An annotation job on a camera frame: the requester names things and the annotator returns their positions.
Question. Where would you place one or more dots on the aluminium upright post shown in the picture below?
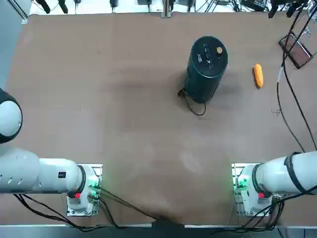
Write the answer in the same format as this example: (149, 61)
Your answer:
(166, 10)

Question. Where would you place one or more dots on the black mount block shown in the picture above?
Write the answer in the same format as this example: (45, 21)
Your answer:
(168, 229)

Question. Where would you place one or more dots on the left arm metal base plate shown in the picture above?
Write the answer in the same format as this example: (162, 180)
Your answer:
(97, 167)

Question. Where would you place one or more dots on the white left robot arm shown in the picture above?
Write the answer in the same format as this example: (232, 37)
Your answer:
(49, 176)

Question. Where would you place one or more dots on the yellow corn cob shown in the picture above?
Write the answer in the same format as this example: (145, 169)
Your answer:
(258, 75)

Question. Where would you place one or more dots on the black stand foot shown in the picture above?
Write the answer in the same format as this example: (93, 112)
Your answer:
(292, 8)
(273, 11)

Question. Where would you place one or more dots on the dark green air fryer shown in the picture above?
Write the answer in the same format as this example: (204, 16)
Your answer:
(206, 62)

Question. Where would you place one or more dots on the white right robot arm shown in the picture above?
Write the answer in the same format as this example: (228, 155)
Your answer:
(277, 176)

